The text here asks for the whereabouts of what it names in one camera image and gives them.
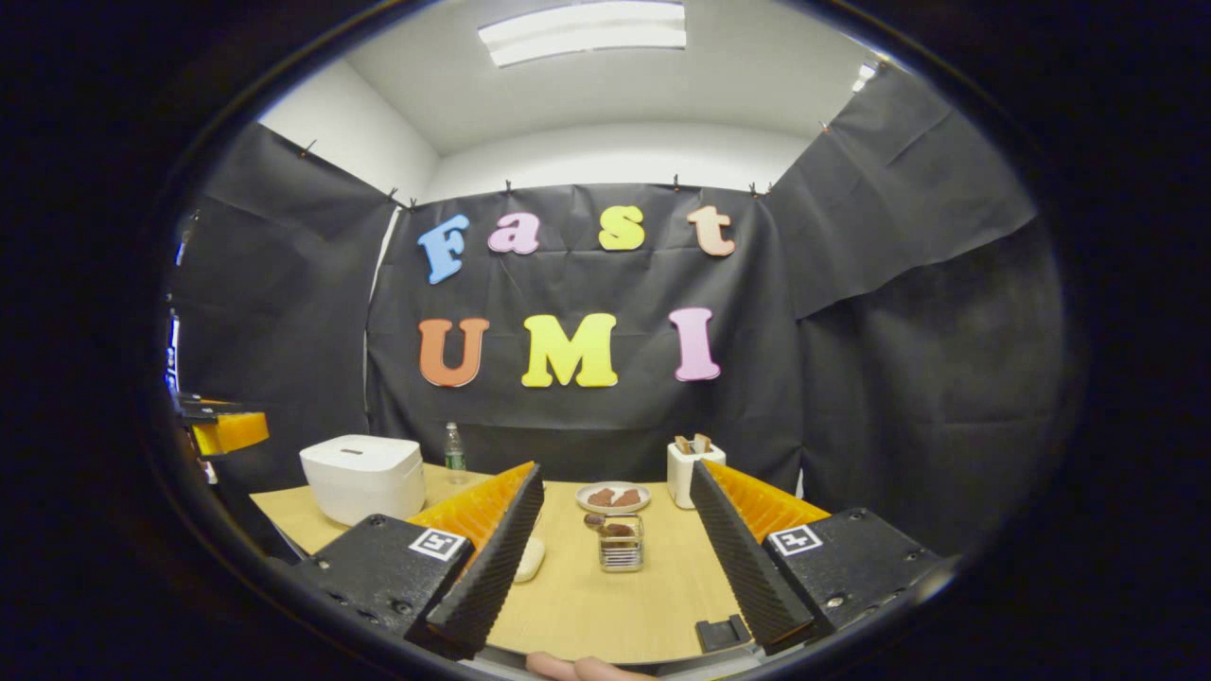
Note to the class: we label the white toaster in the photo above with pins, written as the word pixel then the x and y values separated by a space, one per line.
pixel 679 478

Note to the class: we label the small black bracket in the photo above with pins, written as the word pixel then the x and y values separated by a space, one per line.
pixel 724 634

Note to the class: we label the white round plate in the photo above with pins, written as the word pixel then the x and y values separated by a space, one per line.
pixel 613 510

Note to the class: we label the clear plastic water bottle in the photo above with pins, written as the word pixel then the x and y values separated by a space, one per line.
pixel 455 452

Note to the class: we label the white rice cooker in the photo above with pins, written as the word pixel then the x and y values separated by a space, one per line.
pixel 364 478

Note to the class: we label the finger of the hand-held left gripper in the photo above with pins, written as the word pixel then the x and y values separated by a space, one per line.
pixel 232 433

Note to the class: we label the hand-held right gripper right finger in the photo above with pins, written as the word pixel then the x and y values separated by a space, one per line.
pixel 736 558

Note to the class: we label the black backdrop cloth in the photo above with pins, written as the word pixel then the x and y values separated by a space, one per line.
pixel 899 378

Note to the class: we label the computer monitor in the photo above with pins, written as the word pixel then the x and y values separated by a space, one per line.
pixel 174 355

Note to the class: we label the long ceiling light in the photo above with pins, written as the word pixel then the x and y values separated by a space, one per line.
pixel 582 33

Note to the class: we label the brown wooden spoon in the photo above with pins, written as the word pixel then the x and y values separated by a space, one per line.
pixel 615 530

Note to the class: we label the clear container of rice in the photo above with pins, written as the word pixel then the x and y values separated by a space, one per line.
pixel 530 560

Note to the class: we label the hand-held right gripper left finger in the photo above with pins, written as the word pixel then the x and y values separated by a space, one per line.
pixel 497 567

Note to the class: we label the small ceiling light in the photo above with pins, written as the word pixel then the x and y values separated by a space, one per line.
pixel 862 76

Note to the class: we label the brown meat piece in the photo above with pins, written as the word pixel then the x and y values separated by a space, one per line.
pixel 627 497
pixel 600 497

